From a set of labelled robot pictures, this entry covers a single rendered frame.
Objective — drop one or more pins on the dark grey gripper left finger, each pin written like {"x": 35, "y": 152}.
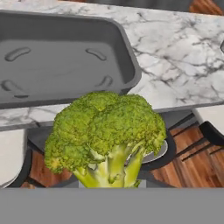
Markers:
{"x": 70, "y": 183}

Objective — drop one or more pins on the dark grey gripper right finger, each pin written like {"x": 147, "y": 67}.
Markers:
{"x": 153, "y": 180}

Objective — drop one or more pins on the green broccoli head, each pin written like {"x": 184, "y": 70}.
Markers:
{"x": 102, "y": 128}

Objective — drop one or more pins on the grey tupperware container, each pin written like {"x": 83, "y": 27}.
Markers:
{"x": 64, "y": 67}

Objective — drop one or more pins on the white seat black stool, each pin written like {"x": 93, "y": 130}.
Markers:
{"x": 10, "y": 154}
{"x": 159, "y": 153}
{"x": 211, "y": 116}

